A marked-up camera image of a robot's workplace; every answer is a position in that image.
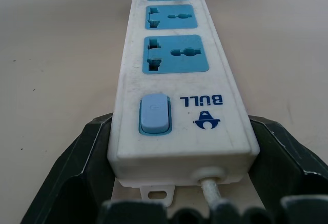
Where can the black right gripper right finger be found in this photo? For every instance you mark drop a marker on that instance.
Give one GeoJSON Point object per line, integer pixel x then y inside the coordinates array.
{"type": "Point", "coordinates": [287, 157]}

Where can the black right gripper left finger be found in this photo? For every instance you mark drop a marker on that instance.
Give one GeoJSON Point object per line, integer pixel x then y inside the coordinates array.
{"type": "Point", "coordinates": [77, 162]}

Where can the white power strip blue sockets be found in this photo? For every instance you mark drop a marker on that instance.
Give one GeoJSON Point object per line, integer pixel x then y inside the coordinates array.
{"type": "Point", "coordinates": [179, 80]}

